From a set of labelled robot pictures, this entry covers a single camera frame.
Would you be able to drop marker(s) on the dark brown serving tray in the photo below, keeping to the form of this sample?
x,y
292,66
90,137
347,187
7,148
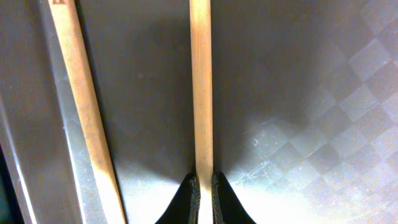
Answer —
x,y
304,109

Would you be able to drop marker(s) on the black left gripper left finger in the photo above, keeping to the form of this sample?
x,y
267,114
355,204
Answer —
x,y
184,206

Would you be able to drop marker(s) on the wooden chopstick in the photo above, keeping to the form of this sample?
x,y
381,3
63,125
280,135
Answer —
x,y
67,26
200,33

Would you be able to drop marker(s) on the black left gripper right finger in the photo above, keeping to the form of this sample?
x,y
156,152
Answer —
x,y
227,209

